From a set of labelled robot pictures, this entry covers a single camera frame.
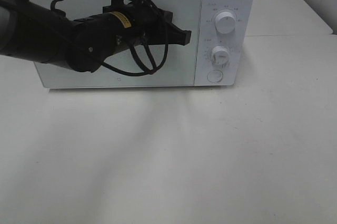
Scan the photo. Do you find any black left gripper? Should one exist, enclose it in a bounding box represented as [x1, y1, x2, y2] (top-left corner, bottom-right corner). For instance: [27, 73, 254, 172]
[103, 0, 191, 46]

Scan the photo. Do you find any white microwave door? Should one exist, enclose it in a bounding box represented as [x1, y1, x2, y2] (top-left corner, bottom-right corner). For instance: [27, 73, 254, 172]
[35, 0, 201, 89]

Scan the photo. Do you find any white timer knob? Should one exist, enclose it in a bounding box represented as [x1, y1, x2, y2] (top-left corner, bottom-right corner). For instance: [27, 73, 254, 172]
[211, 46, 230, 65]

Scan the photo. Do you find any round white door button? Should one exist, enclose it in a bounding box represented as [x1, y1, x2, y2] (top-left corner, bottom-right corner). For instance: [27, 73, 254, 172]
[207, 70, 223, 83]

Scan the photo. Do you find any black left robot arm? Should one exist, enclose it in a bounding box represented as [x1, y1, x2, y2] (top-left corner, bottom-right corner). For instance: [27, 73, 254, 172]
[1, 0, 191, 77]

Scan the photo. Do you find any white upper power knob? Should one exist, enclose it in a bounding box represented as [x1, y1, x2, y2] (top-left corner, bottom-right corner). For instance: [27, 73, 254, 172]
[214, 11, 236, 34]

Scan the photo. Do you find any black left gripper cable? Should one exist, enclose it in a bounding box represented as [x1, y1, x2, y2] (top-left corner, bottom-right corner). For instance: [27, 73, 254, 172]
[27, 0, 169, 77]

